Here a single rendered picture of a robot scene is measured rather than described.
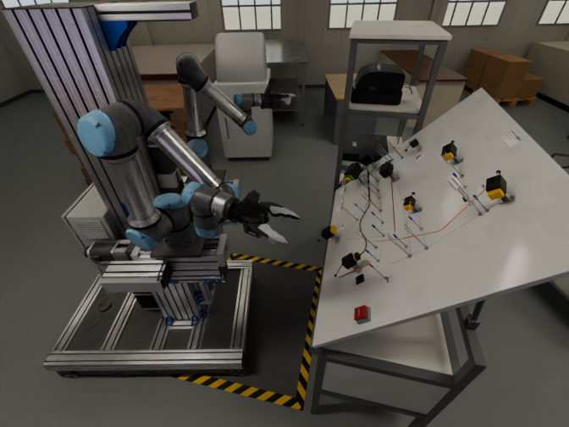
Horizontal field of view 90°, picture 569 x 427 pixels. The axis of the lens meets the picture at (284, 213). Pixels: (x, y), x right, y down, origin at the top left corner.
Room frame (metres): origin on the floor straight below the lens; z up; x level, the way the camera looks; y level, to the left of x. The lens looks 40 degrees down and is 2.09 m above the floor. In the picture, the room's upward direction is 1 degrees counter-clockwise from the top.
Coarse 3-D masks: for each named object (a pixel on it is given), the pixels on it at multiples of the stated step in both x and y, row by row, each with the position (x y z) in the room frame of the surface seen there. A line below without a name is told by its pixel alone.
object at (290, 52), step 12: (276, 48) 6.06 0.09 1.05; (288, 48) 6.04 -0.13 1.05; (300, 48) 6.02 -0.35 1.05; (276, 60) 5.09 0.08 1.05; (288, 60) 5.07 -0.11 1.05; (300, 60) 5.05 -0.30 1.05; (276, 84) 6.61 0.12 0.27; (288, 84) 6.59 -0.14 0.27; (300, 96) 5.78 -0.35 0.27; (288, 108) 5.09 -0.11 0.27; (300, 108) 5.08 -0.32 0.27
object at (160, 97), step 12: (156, 96) 3.51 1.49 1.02; (168, 96) 3.50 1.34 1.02; (180, 96) 3.49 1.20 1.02; (156, 108) 3.10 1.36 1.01; (168, 108) 3.10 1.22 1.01; (180, 108) 3.10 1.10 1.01; (168, 120) 3.12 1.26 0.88; (180, 120) 3.10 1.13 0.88; (180, 132) 3.09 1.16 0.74; (72, 144) 3.07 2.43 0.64; (84, 168) 3.04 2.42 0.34
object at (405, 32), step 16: (352, 32) 1.81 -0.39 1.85; (368, 32) 1.80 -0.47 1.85; (384, 32) 1.79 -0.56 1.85; (400, 32) 1.78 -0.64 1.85; (416, 32) 1.76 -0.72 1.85; (432, 32) 1.75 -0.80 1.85; (352, 48) 1.77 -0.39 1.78; (352, 64) 1.76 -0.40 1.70; (416, 64) 2.20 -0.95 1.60; (352, 80) 2.30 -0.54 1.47; (416, 80) 2.19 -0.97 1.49; (432, 80) 1.66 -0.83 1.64; (416, 96) 1.96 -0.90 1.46; (352, 112) 1.76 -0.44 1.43; (368, 112) 1.74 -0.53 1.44; (384, 112) 1.73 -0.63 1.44; (400, 112) 1.73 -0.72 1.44; (416, 112) 1.70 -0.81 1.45; (416, 128) 1.66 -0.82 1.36; (400, 144) 2.06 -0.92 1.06; (336, 176) 1.77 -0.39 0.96
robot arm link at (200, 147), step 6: (192, 144) 1.45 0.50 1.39; (198, 144) 1.45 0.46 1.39; (204, 144) 1.45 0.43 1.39; (192, 150) 1.40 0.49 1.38; (198, 150) 1.41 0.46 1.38; (204, 150) 1.42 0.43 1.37; (198, 156) 1.40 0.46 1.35; (204, 156) 1.41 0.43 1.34; (204, 162) 1.41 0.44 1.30; (210, 162) 1.45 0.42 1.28
